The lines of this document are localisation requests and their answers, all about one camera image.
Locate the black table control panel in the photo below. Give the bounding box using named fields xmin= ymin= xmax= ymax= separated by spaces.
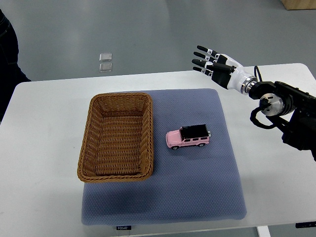
xmin=295 ymin=221 xmax=316 ymax=229

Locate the blue-grey padded mat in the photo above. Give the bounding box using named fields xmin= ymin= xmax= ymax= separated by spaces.
xmin=81 ymin=89 xmax=247 ymax=226

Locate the brown wicker basket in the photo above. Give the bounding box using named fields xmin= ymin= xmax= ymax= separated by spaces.
xmin=77 ymin=92 xmax=154 ymax=183

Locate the lower metal floor plate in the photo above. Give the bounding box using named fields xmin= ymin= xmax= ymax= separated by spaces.
xmin=99 ymin=63 xmax=113 ymax=72

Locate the metal floor plate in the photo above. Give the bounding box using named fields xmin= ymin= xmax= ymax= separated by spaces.
xmin=99 ymin=63 xmax=113 ymax=72
xmin=99 ymin=53 xmax=112 ymax=62

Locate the upper metal floor plate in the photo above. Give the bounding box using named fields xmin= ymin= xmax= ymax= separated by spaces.
xmin=99 ymin=53 xmax=112 ymax=62

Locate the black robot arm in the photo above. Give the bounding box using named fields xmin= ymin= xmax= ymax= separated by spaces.
xmin=248 ymin=66 xmax=316 ymax=158

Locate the wooden box corner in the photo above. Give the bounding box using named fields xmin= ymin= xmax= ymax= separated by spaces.
xmin=281 ymin=0 xmax=316 ymax=10

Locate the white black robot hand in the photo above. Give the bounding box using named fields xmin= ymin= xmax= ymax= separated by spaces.
xmin=192 ymin=45 xmax=258 ymax=94

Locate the white table leg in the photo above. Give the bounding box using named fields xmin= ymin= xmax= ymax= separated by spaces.
xmin=256 ymin=226 xmax=271 ymax=237

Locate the person in dark jeans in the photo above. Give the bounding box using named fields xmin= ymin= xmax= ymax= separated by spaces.
xmin=0 ymin=12 xmax=30 ymax=119

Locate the pink toy car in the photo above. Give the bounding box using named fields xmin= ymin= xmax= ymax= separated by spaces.
xmin=165 ymin=124 xmax=211 ymax=150

